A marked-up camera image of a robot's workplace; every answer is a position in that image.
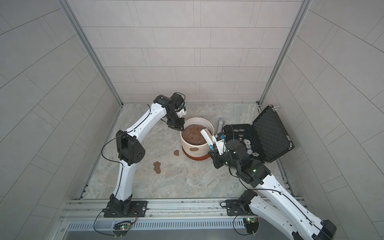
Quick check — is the cream ceramic pot with soil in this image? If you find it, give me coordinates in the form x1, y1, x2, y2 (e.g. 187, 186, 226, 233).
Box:
180, 118, 215, 161

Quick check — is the blue white scrub brush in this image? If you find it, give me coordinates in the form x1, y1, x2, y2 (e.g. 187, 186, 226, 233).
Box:
201, 128, 214, 151

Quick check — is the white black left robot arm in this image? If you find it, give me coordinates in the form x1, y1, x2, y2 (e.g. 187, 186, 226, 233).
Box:
104, 92, 186, 218

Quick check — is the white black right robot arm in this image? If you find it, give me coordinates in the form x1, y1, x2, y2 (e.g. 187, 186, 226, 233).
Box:
209, 140, 337, 240

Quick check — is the terracotta saucer under pot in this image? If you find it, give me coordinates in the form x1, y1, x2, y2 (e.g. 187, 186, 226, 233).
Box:
182, 148, 211, 161

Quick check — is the brown mud patch on floor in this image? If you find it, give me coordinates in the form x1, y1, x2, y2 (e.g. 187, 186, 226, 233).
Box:
153, 161, 161, 174

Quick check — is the open black foam-lined case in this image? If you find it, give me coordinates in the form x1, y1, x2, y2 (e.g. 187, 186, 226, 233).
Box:
224, 105, 295, 163

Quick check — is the grey metal cylinder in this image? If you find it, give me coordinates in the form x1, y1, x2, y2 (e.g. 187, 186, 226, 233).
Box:
217, 118, 225, 133

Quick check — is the right green circuit board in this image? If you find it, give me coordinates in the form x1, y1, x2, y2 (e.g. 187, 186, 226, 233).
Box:
243, 218, 260, 235

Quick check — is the green circuit board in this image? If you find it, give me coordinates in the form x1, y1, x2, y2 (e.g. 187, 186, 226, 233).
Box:
243, 218, 260, 235
114, 221, 132, 231

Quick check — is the left green circuit board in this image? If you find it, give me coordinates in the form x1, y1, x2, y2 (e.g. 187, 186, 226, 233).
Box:
114, 221, 132, 231

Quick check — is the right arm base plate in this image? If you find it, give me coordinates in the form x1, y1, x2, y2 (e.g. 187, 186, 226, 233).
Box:
220, 200, 254, 217

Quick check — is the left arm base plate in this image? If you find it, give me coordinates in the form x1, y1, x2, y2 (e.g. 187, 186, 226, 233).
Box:
103, 201, 149, 218

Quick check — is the aluminium rail frame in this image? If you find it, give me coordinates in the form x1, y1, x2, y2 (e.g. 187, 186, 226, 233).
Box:
59, 198, 251, 221

